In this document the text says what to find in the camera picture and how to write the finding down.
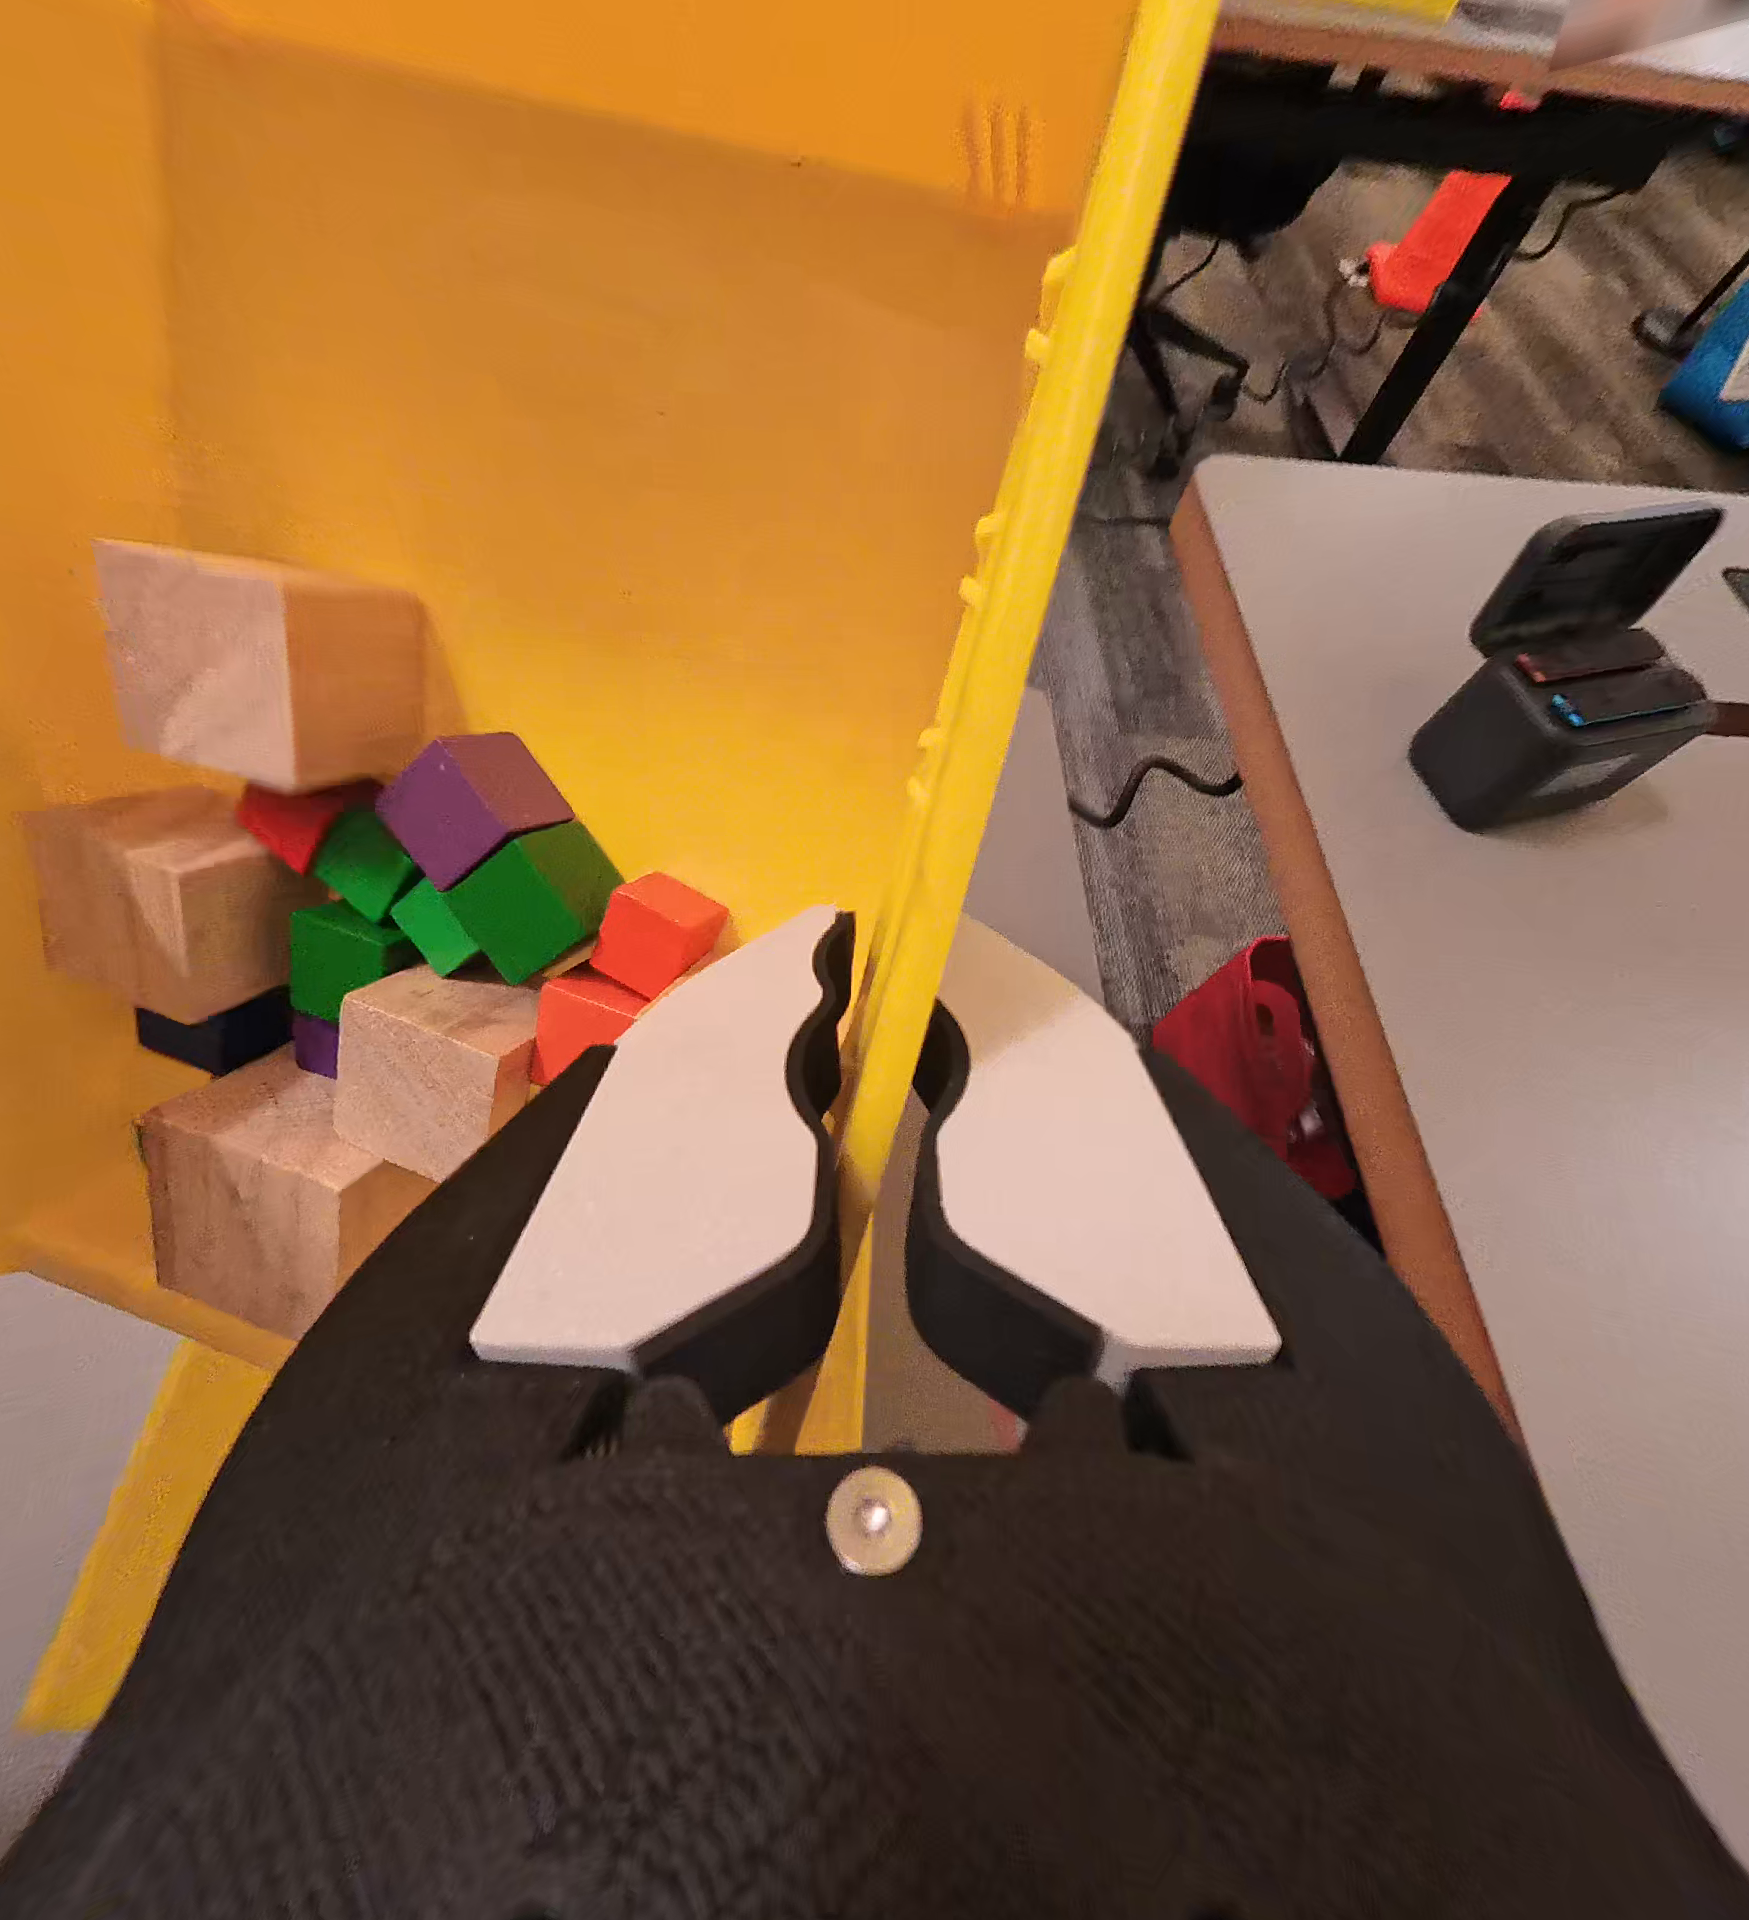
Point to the orange-red plastic object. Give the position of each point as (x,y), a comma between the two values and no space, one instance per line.
(1443,241)

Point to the red plastic object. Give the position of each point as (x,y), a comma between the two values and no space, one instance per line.
(1250,1052)

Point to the black chair base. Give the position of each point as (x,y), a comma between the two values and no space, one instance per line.
(1191,346)

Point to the brown table with black legs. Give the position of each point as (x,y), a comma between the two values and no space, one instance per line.
(1429,68)

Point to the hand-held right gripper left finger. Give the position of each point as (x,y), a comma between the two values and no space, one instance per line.
(663,1170)

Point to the yellow plastic box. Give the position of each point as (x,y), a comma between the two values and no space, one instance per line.
(139,1545)
(588,451)

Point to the black charging case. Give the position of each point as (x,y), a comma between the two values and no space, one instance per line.
(1535,750)

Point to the blue plastic bin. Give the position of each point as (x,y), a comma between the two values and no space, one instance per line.
(1715,391)

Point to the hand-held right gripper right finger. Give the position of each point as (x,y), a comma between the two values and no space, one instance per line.
(1091,1184)

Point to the grey table with brown edge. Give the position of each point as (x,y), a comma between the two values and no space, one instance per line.
(1594,1081)

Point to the pile of coloured wooden cubes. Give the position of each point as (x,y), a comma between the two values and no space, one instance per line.
(260,660)

